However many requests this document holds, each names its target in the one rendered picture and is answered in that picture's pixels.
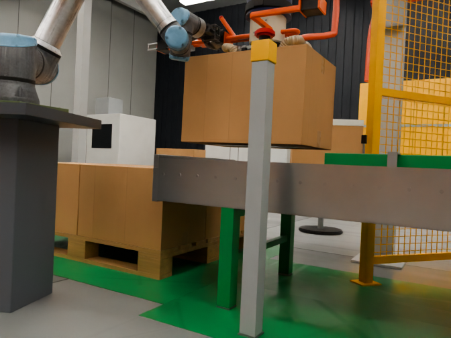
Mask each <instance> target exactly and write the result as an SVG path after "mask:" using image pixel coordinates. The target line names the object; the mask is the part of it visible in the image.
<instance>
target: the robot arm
mask: <svg viewBox="0 0 451 338"><path fill-rule="evenodd" d="M84 1H85V0H52V2H51V4H50V6H49V8H48V10H47V12H46V14H45V16H44V18H43V20H42V22H41V24H40V26H39V28H38V30H37V32H36V34H35V35H34V36H25V35H21V34H11V33H0V100H4V101H21V102H26V103H34V104H40V100H39V98H38V94H37V92H36V88H35V85H48V84H50V83H51V82H53V81H54V80H55V79H56V77H57V76H58V73H59V65H58V62H59V60H60V58H61V56H62V55H61V53H60V47H61V45H62V43H63V41H64V39H65V38H66V36H67V34H68V32H69V30H70V28H71V26H72V24H73V22H74V20H75V18H76V16H77V14H78V12H79V11H80V9H81V7H82V5H83V3H84ZM135 2H136V3H137V4H138V5H139V7H140V8H141V10H142V11H143V12H144V13H145V15H146V16H147V18H148V19H149V20H150V21H151V23H152V24H153V26H154V27H155V28H156V29H157V31H158V33H159V34H160V36H161V37H162V39H163V40H164V41H165V42H166V44H167V45H168V47H169V48H170V53H169V58H170V59H171V60H177V61H182V62H188V61H189V58H190V57H191V56H190V53H191V43H192V41H194V40H196V39H198V38H200V37H201V40H202V42H204V44H205V46H206V47H207V48H209V49H212V50H220V48H221V47H222V45H220V44H216V42H220V32H221V31H223V30H221V27H219V26H218V25H217V24H211V25H210V24H209V23H205V21H204V20H203V19H201V18H200V17H198V16H196V15H195V14H193V13H191V12H190V11H189V10H188V9H184V8H182V7H177V8H176V9H174V10H173V11H172V13H170V11H169V10H168V9H167V8H166V6H165V5H164V3H163V2H162V1H161V0H135ZM216 40H217V41H216ZM213 41H214V42H213Z"/></svg>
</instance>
